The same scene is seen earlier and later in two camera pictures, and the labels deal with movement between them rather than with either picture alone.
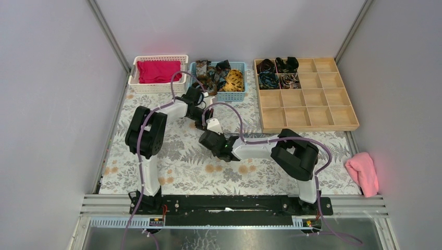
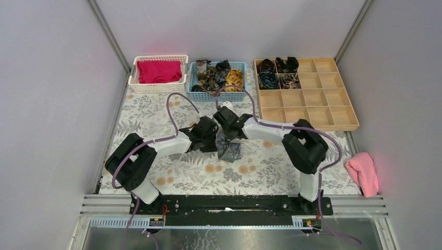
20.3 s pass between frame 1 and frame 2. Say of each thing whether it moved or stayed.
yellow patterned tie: stayed
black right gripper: moved
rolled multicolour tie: stayed
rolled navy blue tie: stayed
